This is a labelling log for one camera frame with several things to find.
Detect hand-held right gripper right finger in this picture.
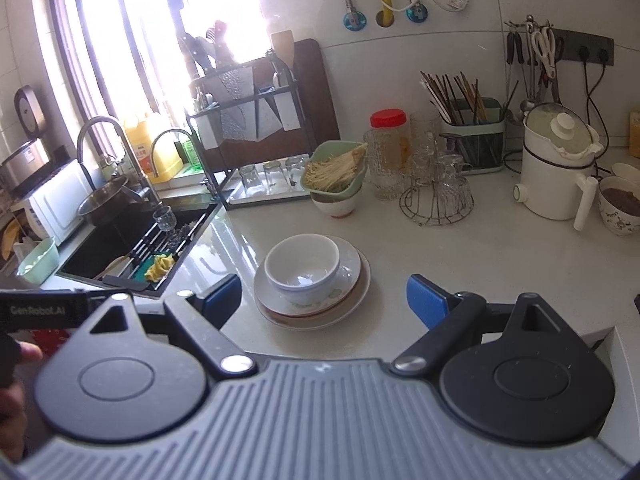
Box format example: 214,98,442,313
390,274,584,376

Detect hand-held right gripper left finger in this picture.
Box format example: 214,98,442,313
75,274,254,376

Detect brown-rimmed leaf pattern plate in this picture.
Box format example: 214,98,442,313
257,252,372,325

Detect cream small bowl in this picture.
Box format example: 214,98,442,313
271,238,336,286

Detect pink flower white plate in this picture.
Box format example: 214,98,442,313
263,310,353,331

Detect bluish white small bowl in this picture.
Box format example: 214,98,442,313
263,234,342,306

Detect person's left hand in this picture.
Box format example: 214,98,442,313
0,341,45,461

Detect green plastic basin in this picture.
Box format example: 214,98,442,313
17,237,61,285

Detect yellow cloth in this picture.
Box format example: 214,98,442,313
144,253,176,283

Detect black sink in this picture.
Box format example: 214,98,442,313
54,194,221,294

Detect black sink drain rack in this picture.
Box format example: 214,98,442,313
102,209,202,292

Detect clear wine glass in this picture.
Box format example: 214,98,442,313
152,204,176,234

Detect white tray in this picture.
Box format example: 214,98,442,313
227,179,314,211

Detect white microwave oven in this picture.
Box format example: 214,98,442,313
9,158,96,248

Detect clear glass cup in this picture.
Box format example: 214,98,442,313
439,154,474,212

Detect steel pot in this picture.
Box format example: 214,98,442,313
77,175,151,227

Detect white bowl with brown band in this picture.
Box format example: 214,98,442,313
310,189,364,219

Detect textured glass cup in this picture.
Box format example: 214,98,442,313
363,128,401,202

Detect green detergent bottle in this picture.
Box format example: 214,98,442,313
180,139,202,169

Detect steel rice cooker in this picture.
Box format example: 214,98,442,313
0,137,51,199

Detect black dish rack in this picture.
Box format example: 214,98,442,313
184,54,306,199

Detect dried noodles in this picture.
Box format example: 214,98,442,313
304,142,369,192

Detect yellow oil bottle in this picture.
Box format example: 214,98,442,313
123,112,184,184

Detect green chopstick holder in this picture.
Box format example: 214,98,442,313
439,97,506,176

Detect white cutlery holder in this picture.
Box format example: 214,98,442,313
277,89,304,132
192,109,224,151

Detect white electric pot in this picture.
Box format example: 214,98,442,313
512,102,605,232

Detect small steel faucet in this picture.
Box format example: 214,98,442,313
149,128,209,187

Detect green colander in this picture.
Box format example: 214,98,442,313
300,139,370,197

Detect red-lidded glass jar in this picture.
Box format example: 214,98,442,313
369,108,412,162

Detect tall steel faucet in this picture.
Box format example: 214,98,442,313
75,115,166,207

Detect bundle of chopsticks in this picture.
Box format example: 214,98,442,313
419,70,494,127

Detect patterned white mug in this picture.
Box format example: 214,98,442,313
597,174,640,237

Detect wooden spatula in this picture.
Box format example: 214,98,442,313
269,29,296,69

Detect wire glass rack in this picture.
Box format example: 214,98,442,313
398,159,475,229

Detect white-handled scissors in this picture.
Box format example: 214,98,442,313
530,24,559,79

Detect dark wall hook rail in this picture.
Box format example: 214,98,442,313
504,19,615,67

